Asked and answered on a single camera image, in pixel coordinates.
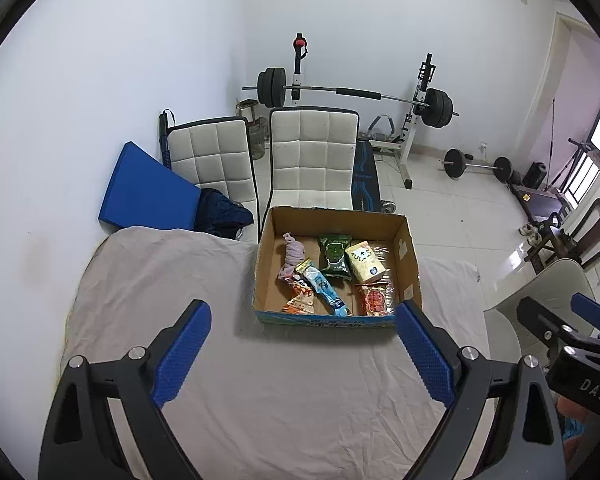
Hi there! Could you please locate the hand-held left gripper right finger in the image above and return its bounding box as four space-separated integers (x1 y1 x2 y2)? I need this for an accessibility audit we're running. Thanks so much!
394 299 566 480

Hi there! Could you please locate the beige plastic chair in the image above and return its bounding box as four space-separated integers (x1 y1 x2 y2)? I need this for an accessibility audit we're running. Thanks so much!
482 258 598 376

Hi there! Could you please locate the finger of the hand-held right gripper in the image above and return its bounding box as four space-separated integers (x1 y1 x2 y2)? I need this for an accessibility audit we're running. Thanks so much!
571 293 600 333
517 296 583 358

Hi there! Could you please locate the grey table cloth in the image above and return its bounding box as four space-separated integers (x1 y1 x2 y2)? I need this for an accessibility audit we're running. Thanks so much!
60 226 496 480

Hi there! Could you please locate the grey exercise handle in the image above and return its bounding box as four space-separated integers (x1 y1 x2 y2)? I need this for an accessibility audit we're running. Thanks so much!
365 114 396 142

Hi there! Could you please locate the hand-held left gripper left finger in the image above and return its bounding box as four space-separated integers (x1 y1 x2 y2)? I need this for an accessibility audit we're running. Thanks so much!
38 299 212 480

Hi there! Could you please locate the treadmill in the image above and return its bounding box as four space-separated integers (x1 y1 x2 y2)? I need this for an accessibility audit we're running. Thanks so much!
510 182 571 226

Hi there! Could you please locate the purple sock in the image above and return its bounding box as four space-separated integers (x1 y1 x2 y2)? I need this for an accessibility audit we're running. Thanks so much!
278 232 306 282

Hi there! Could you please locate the white barbell rack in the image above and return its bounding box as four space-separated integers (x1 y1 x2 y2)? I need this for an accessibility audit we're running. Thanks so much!
289 32 438 190

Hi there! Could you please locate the black weight bench pad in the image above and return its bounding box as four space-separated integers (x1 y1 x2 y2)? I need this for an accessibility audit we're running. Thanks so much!
351 140 382 213

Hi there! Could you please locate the red snack packet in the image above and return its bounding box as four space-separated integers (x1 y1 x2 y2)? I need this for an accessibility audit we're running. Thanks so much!
355 282 397 318

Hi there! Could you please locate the long barbell with black plates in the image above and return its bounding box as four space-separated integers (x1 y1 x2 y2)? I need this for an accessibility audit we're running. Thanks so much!
241 66 461 128

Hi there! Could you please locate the green snack packet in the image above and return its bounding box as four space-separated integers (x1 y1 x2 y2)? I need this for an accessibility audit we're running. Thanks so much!
318 234 353 281

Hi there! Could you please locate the dark blue jacket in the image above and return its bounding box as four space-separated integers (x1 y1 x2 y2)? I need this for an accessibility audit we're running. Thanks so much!
195 187 255 241

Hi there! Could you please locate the yellow tissue pack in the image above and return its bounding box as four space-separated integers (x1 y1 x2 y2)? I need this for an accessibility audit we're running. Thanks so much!
344 241 387 285

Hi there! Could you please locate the dark wooden chair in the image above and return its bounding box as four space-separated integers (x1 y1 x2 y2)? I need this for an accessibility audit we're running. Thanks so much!
525 198 600 273

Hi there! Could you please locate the blue foam mat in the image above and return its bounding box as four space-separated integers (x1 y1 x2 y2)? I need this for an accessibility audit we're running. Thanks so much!
98 141 203 235

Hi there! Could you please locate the black speaker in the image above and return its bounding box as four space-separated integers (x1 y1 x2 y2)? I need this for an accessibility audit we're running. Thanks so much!
522 161 548 191

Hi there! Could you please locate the clear plastic jug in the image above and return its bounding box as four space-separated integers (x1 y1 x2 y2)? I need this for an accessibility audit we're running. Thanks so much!
236 100 271 161

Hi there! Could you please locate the white quilted chair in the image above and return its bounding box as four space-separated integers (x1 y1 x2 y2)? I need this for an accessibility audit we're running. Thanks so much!
167 116 258 221
269 106 360 211

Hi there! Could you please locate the short barbell with black plates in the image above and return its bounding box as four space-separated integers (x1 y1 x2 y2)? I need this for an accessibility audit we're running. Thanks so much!
440 148 513 182

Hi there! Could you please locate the orange panda snack packet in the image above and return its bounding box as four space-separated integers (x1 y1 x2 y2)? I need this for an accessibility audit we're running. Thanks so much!
280 276 317 316

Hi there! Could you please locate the cardboard box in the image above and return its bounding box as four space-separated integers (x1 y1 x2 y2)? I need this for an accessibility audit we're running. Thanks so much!
251 205 424 330

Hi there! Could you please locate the black pole with strap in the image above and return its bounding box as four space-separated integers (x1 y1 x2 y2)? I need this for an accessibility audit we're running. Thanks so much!
158 108 175 170

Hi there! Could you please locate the long blue snack packet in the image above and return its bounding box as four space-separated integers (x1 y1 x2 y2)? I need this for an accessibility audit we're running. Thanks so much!
295 258 353 317

